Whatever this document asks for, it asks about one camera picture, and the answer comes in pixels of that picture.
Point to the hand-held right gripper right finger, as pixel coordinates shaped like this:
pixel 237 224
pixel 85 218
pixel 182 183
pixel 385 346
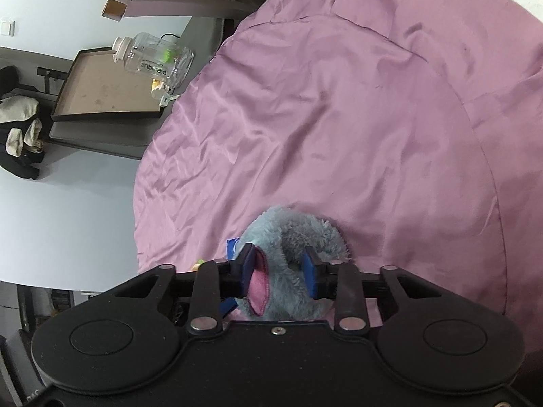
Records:
pixel 310 275

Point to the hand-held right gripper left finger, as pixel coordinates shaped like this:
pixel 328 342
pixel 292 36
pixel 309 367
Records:
pixel 248 271

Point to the blue soft item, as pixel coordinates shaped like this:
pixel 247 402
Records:
pixel 233 248

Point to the grey-blue plush toy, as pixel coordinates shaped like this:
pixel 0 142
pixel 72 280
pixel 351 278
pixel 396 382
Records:
pixel 292 235

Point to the yellow orange soft toy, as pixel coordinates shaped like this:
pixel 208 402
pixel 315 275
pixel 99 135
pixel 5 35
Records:
pixel 197 266

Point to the pink bedsheet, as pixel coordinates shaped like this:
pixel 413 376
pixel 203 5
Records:
pixel 339 114

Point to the grey door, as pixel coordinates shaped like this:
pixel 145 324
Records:
pixel 93 142

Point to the black jacket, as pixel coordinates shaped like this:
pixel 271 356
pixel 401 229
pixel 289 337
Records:
pixel 21 165

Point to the grey bedside platform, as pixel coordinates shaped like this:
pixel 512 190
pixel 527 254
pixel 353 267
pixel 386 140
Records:
pixel 203 51

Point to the black framed board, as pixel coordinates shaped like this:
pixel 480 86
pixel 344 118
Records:
pixel 106 89

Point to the cream jacket cuffs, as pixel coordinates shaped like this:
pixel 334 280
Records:
pixel 23 138

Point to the clear plastic water jug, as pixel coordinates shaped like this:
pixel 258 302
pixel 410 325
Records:
pixel 157 57

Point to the white light switch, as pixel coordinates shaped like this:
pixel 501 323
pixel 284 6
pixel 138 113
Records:
pixel 6 27

